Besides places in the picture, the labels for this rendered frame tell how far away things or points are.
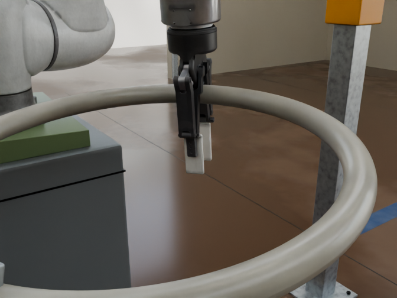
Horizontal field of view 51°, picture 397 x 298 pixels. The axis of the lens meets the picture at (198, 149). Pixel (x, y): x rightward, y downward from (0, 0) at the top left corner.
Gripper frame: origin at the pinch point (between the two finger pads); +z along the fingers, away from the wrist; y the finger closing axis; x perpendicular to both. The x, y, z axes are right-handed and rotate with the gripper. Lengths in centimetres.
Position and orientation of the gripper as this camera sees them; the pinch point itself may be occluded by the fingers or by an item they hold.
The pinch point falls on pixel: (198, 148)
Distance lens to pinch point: 71.0
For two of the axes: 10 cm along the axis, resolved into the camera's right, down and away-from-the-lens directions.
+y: -2.7, 4.1, -8.7
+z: 0.5, 9.1, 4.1
